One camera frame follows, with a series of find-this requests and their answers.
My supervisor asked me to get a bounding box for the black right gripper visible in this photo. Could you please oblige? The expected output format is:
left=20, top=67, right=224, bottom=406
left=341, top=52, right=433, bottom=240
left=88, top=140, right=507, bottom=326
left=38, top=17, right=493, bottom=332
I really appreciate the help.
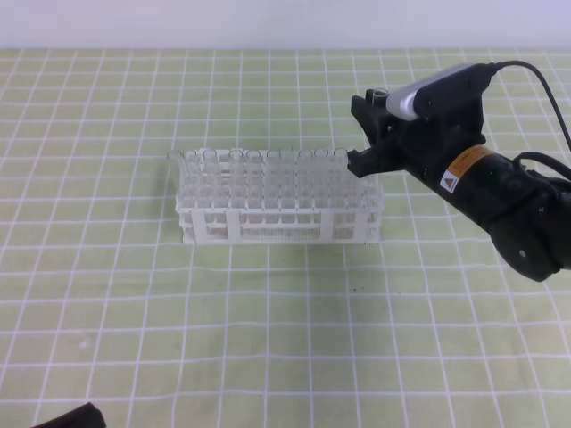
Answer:
left=346, top=64, right=492, bottom=188

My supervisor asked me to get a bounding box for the clear glass test tube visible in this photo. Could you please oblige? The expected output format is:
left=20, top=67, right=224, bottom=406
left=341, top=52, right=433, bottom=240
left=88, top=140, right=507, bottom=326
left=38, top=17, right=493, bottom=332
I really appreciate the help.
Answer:
left=371, top=88, right=389, bottom=107
left=167, top=150, right=190, bottom=207

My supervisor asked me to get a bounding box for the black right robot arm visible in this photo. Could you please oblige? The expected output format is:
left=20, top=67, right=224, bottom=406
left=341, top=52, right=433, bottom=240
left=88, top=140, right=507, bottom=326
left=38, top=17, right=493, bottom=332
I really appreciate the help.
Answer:
left=348, top=62, right=570, bottom=282

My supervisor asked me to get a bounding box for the white test tube rack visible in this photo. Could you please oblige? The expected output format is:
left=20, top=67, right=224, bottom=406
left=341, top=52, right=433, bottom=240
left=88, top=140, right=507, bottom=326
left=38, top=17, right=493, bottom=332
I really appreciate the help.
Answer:
left=176, top=148, right=385, bottom=244

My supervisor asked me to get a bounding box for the green checkered tablecloth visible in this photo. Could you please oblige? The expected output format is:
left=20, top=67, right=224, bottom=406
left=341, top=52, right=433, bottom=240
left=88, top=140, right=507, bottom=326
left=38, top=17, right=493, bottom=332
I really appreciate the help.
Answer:
left=1, top=48, right=570, bottom=427

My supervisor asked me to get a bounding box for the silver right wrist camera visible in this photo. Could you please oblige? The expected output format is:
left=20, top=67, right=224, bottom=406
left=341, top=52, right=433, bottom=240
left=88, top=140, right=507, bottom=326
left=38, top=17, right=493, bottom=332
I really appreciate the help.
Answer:
left=385, top=63, right=496, bottom=121

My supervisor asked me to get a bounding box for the black right cable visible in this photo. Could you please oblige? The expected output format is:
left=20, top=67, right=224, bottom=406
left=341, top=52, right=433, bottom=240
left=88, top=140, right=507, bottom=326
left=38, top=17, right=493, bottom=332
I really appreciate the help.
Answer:
left=488, top=60, right=571, bottom=179

